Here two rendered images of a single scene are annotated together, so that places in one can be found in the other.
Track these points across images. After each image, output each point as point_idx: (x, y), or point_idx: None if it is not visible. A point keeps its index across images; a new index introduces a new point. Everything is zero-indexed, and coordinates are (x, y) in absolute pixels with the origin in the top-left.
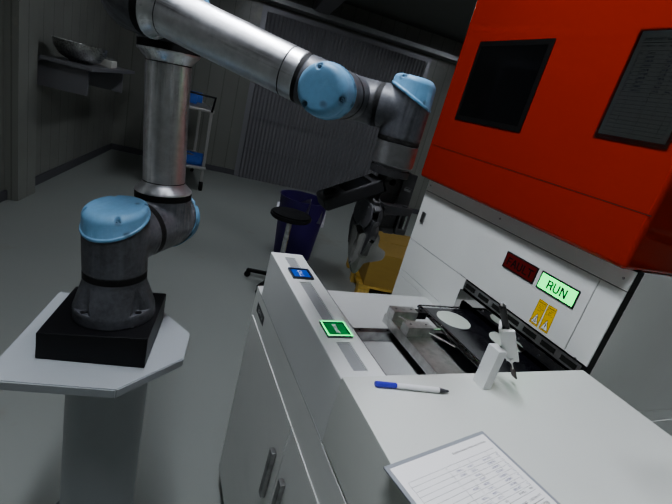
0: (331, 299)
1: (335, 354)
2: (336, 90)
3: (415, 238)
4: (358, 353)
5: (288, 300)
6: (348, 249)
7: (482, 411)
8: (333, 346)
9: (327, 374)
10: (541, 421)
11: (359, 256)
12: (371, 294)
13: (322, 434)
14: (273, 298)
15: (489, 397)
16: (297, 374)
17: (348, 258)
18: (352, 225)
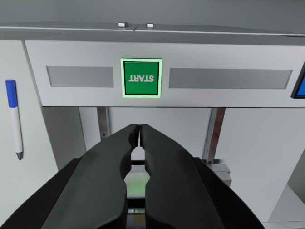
0: (227, 104)
1: (80, 53)
2: None
3: None
4: (87, 89)
5: (259, 42)
6: (173, 143)
7: (1, 175)
8: (100, 58)
9: (71, 38)
10: (2, 214)
11: (86, 152)
12: (287, 176)
13: (65, 32)
14: (300, 40)
15: (27, 192)
16: (153, 35)
17: (154, 129)
18: (223, 221)
